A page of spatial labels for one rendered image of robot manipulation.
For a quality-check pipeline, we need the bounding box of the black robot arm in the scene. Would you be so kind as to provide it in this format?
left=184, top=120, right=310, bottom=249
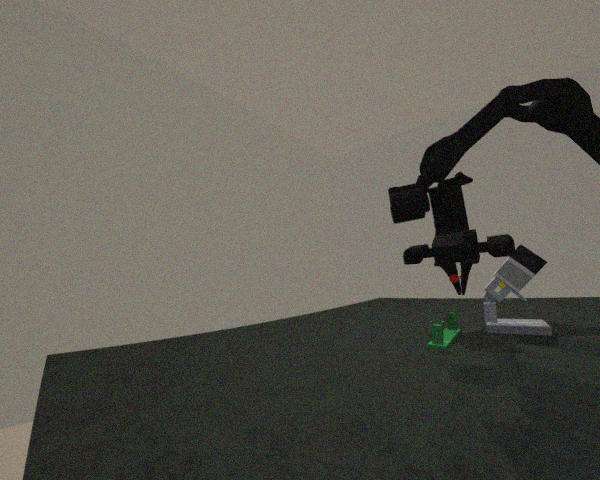
left=388, top=77, right=600, bottom=264

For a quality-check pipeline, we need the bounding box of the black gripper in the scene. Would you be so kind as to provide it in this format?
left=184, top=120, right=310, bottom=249
left=403, top=210, right=516, bottom=295

